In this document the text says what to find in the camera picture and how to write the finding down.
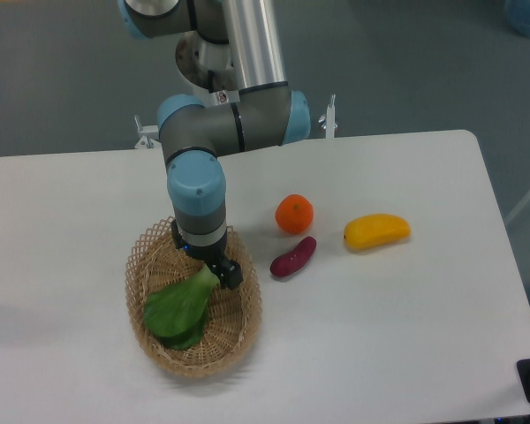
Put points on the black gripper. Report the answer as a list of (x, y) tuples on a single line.
[(209, 248)]

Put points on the green bok choy vegetable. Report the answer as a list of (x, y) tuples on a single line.
[(178, 314)]

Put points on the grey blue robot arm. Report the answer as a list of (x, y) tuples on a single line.
[(250, 107)]

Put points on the woven wicker basket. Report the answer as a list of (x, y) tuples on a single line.
[(234, 316)]

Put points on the purple sweet potato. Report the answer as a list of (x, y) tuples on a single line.
[(293, 261)]

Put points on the orange tangerine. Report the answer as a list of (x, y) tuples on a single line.
[(294, 214)]

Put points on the yellow mango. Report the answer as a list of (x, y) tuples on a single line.
[(371, 231)]

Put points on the blue plastic bag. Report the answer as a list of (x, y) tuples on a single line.
[(517, 15)]

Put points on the white bracket with bolt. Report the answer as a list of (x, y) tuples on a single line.
[(327, 121)]

